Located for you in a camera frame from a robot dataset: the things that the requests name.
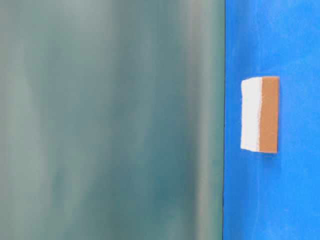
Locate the white and orange sponge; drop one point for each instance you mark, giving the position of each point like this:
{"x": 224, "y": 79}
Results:
{"x": 260, "y": 114}

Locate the blue table cloth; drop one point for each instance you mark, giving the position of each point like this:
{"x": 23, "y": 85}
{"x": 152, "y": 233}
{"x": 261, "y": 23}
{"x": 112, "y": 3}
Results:
{"x": 273, "y": 196}

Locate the green backdrop board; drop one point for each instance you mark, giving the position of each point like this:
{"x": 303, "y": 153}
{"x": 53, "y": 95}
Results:
{"x": 112, "y": 119}

